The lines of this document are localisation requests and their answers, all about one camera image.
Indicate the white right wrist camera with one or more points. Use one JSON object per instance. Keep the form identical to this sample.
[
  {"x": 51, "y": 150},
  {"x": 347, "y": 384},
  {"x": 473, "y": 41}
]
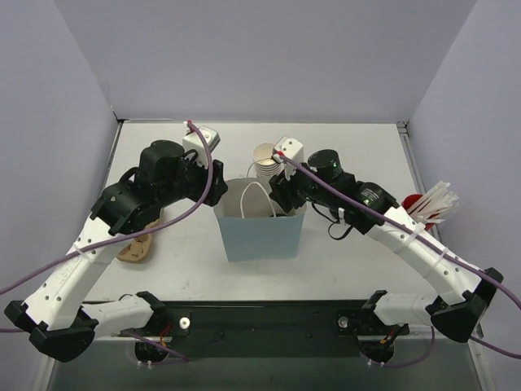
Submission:
[{"x": 288, "y": 152}]

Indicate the stack of brown paper cups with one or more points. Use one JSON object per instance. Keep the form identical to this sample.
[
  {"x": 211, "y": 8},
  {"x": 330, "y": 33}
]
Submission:
[{"x": 264, "y": 165}]

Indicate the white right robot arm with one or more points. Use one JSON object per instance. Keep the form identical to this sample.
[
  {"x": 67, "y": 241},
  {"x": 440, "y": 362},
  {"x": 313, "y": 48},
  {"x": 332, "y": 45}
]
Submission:
[{"x": 462, "y": 292}]

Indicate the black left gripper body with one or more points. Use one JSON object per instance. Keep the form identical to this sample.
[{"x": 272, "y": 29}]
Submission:
[{"x": 216, "y": 182}]

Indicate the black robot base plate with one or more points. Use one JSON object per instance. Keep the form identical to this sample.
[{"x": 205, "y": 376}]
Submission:
[{"x": 269, "y": 329}]

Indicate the brown cardboard cup carrier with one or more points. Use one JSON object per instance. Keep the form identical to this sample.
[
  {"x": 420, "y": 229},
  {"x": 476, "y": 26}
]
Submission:
[{"x": 138, "y": 250}]

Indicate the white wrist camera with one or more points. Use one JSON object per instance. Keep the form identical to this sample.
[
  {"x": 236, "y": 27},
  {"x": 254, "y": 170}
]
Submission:
[
  {"x": 206, "y": 139},
  {"x": 288, "y": 152}
]

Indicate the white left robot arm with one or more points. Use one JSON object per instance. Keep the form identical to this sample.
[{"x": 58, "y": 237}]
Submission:
[{"x": 58, "y": 321}]

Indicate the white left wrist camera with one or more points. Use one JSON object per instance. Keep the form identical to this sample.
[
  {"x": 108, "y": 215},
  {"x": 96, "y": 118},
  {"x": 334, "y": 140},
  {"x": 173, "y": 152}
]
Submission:
[{"x": 206, "y": 139}]

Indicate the red plastic cup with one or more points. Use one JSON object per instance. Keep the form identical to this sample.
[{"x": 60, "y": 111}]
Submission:
[{"x": 409, "y": 201}]

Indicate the light blue paper bag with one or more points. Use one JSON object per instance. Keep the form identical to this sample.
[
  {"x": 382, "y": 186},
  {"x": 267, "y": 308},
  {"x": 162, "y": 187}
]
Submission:
[{"x": 246, "y": 233}]

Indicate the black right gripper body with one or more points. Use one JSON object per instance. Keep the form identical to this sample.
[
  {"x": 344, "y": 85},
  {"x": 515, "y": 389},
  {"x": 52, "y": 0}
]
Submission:
[{"x": 282, "y": 188}]

